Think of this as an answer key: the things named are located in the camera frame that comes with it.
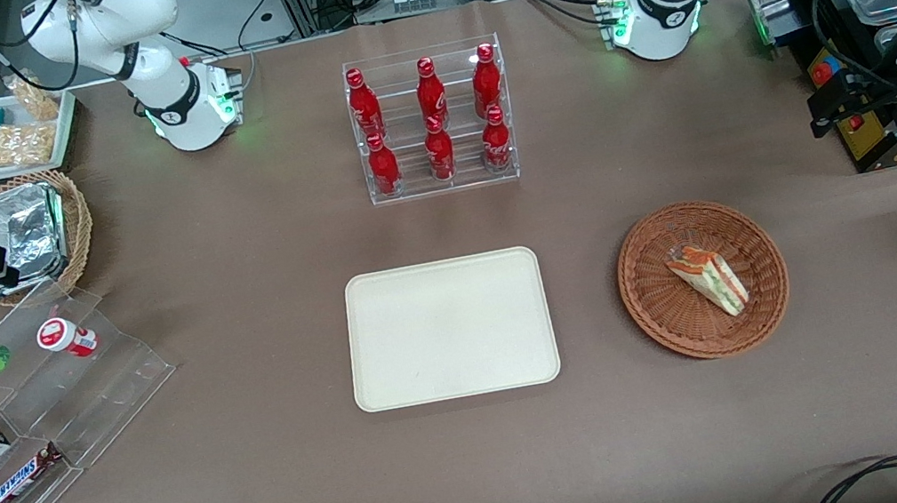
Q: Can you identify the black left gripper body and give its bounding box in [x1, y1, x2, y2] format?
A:
[827, 60, 897, 128]

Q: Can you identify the plastic-wrapped triangle sandwich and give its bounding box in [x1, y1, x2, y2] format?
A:
[662, 235, 755, 327]

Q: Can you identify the small tan wicker basket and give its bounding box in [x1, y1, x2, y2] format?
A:
[0, 164, 105, 311]

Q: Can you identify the large round brown wicker basket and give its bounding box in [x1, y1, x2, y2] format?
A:
[607, 188, 800, 372]

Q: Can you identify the beige rectangular plastic tray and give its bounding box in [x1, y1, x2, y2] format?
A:
[335, 243, 565, 415]

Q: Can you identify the silver foil-wrapped package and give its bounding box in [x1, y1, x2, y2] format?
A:
[0, 179, 77, 299]

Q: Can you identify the red yogurt cup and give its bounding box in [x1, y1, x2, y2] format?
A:
[33, 311, 102, 364]

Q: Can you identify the metal block with green light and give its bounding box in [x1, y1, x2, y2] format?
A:
[745, 0, 807, 62]

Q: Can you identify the small clear peanut bag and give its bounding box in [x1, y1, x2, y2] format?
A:
[4, 68, 65, 127]

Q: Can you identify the snickers chocolate bar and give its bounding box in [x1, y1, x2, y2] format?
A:
[0, 441, 72, 503]

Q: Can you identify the red cola bottle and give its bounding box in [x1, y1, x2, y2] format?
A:
[466, 42, 508, 122]
[477, 104, 517, 175]
[343, 64, 388, 145]
[411, 55, 452, 132]
[364, 131, 405, 200]
[421, 114, 460, 184]

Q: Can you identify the clear acrylic bottle rack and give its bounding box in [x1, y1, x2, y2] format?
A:
[339, 32, 523, 208]

